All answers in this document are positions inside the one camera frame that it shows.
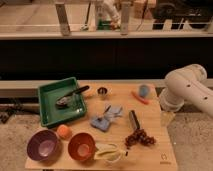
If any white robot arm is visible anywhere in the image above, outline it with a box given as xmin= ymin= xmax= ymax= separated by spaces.
xmin=159 ymin=64 xmax=213 ymax=117

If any orange fruit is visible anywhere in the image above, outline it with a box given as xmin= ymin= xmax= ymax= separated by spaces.
xmin=57 ymin=124 xmax=72 ymax=139

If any black handled metal spoon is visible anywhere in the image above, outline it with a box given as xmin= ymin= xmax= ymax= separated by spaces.
xmin=55 ymin=85 xmax=89 ymax=108

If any blue cup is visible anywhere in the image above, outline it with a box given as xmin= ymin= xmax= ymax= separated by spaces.
xmin=139 ymin=85 xmax=150 ymax=98

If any red carrot toy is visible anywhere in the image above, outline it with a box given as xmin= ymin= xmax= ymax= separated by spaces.
xmin=131 ymin=91 xmax=149 ymax=105

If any orange bowl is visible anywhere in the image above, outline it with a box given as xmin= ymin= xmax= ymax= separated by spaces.
xmin=68 ymin=133 xmax=96 ymax=162

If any blue cloth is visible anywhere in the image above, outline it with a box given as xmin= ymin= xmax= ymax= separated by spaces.
xmin=90 ymin=105 xmax=123 ymax=132

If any dark red grapes bunch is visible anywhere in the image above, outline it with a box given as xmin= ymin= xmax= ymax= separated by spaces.
xmin=125 ymin=129 xmax=156 ymax=149

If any green plastic tray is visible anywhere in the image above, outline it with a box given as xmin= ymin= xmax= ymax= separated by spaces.
xmin=38 ymin=77 xmax=89 ymax=128

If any small metal fork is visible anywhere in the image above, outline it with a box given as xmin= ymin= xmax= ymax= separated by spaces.
xmin=98 ymin=105 xmax=111 ymax=121

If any yellow banana in dish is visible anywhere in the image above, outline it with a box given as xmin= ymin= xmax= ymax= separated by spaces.
xmin=94 ymin=143 xmax=128 ymax=163

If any purple bowl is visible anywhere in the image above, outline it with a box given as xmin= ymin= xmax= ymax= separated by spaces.
xmin=27 ymin=130 xmax=60 ymax=162

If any wooden board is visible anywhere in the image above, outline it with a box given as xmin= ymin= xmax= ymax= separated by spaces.
xmin=25 ymin=83 xmax=177 ymax=171

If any small metal cup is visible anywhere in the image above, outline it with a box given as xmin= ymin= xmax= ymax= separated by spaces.
xmin=97 ymin=87 xmax=108 ymax=99

